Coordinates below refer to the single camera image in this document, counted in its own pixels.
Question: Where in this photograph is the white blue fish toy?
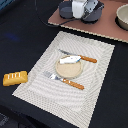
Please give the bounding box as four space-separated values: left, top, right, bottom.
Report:
60 56 81 64

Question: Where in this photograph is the yellow bread loaf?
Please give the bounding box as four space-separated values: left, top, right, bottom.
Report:
3 71 28 86

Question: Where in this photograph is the grey saucepan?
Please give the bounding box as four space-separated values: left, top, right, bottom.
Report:
59 1 73 19

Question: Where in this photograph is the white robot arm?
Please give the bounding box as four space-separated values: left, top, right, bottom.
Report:
72 0 98 19

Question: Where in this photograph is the round wooden plate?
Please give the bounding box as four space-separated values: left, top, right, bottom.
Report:
55 60 83 79

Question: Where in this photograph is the beige woven placemat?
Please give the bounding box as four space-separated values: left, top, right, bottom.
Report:
13 31 114 128

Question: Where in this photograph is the brown toy stove top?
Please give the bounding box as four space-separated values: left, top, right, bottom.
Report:
48 0 128 43

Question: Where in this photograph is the beige bowl on stove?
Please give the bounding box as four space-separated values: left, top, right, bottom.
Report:
116 4 128 31

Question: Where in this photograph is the fork with orange handle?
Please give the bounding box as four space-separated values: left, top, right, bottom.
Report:
43 71 84 90

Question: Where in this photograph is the knife with orange handle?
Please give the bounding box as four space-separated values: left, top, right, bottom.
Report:
58 49 97 63

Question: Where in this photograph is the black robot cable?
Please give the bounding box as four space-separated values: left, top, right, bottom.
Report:
33 0 79 28

